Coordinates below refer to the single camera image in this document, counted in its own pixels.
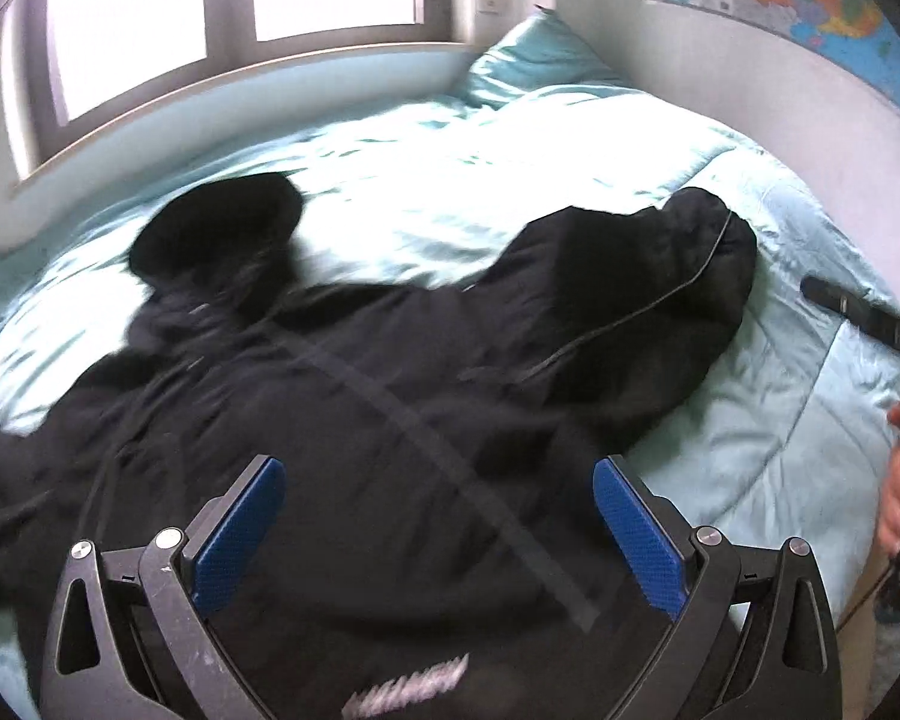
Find large black jacket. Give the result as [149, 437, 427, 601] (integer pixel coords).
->
[0, 174, 758, 718]

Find person's right hand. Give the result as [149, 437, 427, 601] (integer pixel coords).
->
[877, 403, 900, 557]

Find light teal duvet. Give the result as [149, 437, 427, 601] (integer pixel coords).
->
[0, 85, 900, 718]

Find teal pillow by map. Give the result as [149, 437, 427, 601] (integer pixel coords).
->
[453, 7, 629, 109]

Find white wall socket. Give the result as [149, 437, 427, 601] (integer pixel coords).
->
[476, 0, 505, 16]

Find window with brown frame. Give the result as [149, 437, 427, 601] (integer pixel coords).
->
[6, 0, 453, 179]

